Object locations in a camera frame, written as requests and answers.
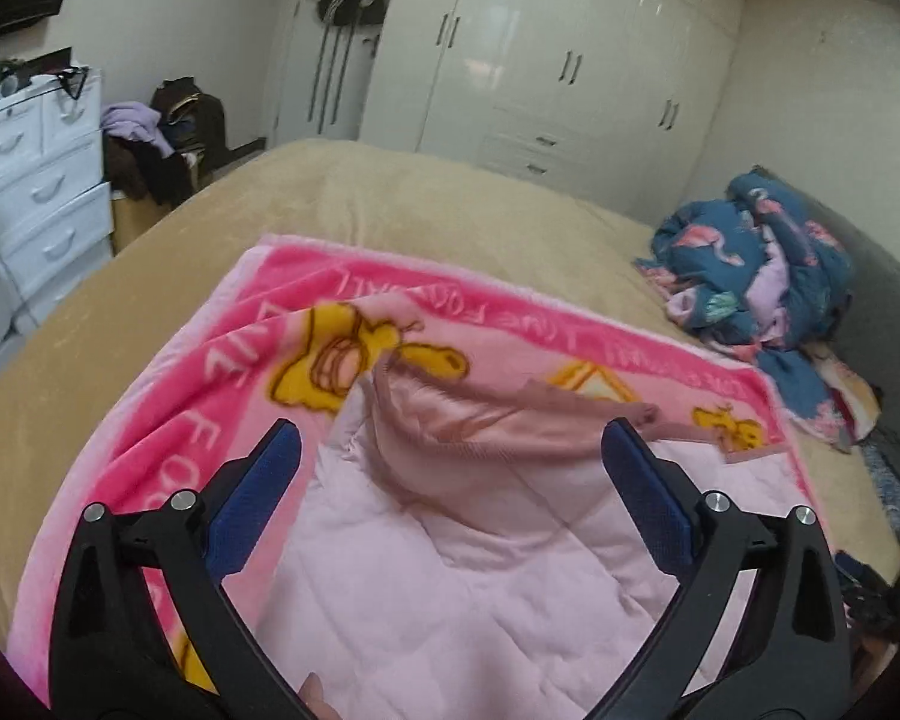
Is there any beige bed cover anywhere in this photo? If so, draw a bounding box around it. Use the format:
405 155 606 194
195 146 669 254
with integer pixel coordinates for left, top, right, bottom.
0 136 900 646

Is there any pink cartoon fleece blanket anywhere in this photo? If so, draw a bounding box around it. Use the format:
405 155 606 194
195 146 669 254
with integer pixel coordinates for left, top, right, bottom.
7 236 813 695

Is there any dark clothes pile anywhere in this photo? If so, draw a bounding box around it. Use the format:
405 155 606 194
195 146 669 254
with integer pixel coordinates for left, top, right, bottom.
102 76 230 208

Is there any white door with stripes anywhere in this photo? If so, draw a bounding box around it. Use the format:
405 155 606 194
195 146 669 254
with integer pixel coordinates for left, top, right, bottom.
269 0 379 146

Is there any grey padded headboard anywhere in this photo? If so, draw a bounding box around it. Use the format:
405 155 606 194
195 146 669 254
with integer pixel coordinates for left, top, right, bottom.
749 164 900 542

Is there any orange white folded cloth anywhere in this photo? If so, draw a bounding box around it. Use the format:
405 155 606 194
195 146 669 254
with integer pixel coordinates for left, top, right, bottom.
803 341 881 444

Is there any white glossy wardrobe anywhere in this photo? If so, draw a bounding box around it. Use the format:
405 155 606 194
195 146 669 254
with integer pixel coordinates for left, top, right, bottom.
359 0 745 224

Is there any pink quilted jacket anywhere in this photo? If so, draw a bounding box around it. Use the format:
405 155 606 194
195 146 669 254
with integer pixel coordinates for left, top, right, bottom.
258 358 806 718

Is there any blue flamingo duvet pile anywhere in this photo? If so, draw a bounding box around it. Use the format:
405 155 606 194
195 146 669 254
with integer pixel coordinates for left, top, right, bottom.
634 171 854 450

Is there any white plastic drawer unit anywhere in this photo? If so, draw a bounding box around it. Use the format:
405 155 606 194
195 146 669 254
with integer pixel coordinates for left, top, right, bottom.
0 67 113 327

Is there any lilac garment on pile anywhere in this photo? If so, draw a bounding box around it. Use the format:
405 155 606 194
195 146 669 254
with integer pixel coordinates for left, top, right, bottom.
100 101 173 158

